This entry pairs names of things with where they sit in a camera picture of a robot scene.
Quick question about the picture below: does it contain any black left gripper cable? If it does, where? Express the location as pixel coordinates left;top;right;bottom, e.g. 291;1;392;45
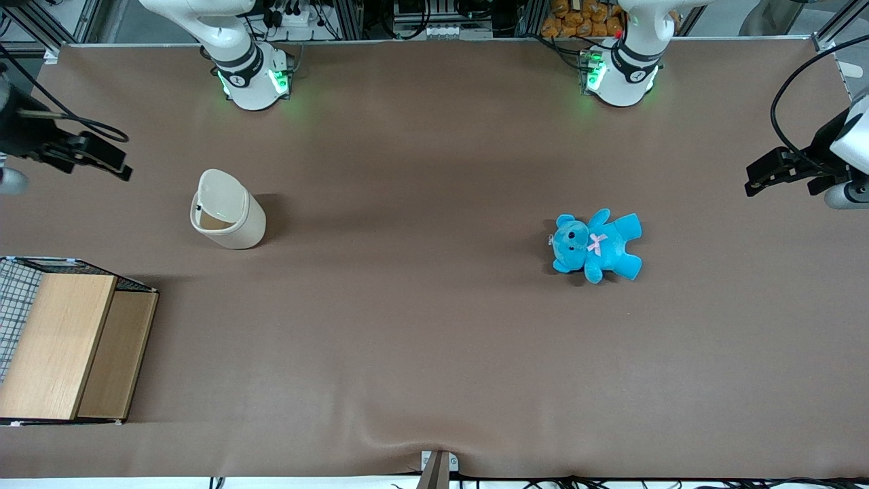
770;34;869;172

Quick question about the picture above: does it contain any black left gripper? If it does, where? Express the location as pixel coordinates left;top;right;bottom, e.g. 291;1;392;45
744;111;855;198

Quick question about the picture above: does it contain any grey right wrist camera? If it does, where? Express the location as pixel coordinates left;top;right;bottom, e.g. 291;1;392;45
0;167;30;196

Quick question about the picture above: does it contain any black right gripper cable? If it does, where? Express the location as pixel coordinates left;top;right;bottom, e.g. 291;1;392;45
0;42;130;144

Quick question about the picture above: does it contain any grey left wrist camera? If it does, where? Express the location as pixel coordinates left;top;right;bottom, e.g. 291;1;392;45
824;179;869;211

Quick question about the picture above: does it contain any blue teddy bear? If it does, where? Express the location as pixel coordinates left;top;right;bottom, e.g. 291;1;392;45
551;208;644;285

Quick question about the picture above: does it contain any metal table clamp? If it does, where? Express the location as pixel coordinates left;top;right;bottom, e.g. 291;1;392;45
420;450;460;489

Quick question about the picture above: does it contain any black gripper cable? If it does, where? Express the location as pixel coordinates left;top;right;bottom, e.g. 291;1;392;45
0;42;130;144
770;34;869;172

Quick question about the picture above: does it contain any brown table mat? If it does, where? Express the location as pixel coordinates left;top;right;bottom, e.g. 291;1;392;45
0;37;869;480

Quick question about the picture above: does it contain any orange plush toy pile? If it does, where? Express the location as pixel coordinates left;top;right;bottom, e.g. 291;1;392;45
540;0;627;39

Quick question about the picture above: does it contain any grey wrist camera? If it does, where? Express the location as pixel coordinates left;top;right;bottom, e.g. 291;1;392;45
824;179;869;211
0;167;30;196

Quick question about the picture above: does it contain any white power strip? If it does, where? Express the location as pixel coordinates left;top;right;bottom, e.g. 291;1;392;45
266;0;314;29

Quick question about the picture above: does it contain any beige lidded trash can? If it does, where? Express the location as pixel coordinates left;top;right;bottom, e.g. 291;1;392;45
189;168;267;251

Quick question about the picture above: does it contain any wooden box with wire mesh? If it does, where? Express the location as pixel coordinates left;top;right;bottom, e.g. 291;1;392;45
0;255;160;427

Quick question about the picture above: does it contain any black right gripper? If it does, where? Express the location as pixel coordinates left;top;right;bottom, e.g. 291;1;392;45
0;65;134;183

